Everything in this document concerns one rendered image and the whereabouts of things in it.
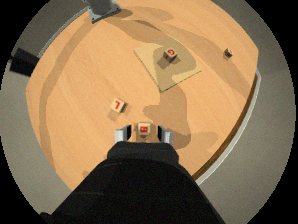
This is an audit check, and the tan square mat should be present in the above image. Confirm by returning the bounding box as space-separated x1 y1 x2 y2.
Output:
134 35 202 92

